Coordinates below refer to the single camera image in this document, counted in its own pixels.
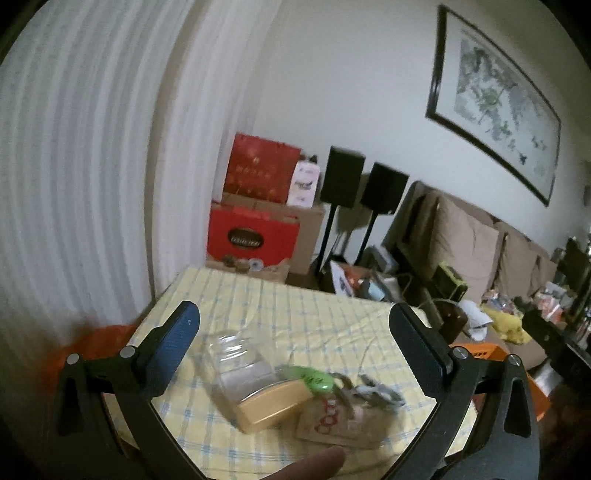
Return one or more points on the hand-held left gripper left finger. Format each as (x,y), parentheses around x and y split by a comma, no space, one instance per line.
(178,341)

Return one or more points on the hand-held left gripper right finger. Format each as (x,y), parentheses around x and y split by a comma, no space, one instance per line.
(418,350)

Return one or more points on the grey metal clip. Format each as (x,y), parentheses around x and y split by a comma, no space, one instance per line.
(378,397)

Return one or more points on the orange plastic basket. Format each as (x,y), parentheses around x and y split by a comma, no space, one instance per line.
(485,350)

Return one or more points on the green oval clip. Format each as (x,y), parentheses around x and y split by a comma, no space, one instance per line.
(316,381)

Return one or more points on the gold snack pouch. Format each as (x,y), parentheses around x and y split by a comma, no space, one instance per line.
(332,420)

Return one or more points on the clear jar with tan lid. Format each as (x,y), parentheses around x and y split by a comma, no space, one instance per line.
(272,406)

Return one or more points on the person's left hand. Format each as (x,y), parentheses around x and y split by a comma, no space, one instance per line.
(309,466)

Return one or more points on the white orange paper bags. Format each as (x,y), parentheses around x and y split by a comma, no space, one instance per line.
(554,297)

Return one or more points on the yellow cloth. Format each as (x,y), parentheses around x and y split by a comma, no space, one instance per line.
(508,325)

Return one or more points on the dark wooden sofa armrest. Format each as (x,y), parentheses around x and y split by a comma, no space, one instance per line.
(452,323)

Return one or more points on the brown sofa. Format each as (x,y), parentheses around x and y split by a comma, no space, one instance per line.
(508,286)

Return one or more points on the white dome lamp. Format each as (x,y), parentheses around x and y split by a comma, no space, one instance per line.
(473,314)

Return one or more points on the dark wooden chair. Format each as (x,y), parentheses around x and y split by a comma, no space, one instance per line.
(577,272)

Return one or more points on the orange plastic bag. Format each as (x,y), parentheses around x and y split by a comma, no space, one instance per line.
(101,341)

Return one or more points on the green black power station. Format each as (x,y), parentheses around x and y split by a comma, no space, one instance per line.
(450,281)

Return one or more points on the cardboard box of clutter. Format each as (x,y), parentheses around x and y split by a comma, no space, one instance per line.
(360,281)

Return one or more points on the large brown sofa cushion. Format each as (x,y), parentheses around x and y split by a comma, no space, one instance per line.
(466,240)

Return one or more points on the yellow checked tablecloth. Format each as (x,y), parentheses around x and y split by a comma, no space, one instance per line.
(300,318)

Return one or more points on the black speaker stand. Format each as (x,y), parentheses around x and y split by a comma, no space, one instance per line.
(327,240)
(366,240)

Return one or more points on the red gift box oval label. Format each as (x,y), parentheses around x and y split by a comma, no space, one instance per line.
(249,235)

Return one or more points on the brown cardboard box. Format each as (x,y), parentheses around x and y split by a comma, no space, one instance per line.
(309,240)

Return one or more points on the black speaker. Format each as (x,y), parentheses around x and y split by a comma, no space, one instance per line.
(384,187)
(341,177)

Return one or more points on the red gift box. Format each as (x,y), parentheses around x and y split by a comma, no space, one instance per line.
(258,168)

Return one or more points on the white curtain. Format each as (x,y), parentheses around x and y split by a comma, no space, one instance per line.
(92,161)

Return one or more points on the white tissue box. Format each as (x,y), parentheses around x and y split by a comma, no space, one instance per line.
(304,184)

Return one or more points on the framed ink painting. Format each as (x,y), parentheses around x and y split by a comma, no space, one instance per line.
(494,101)

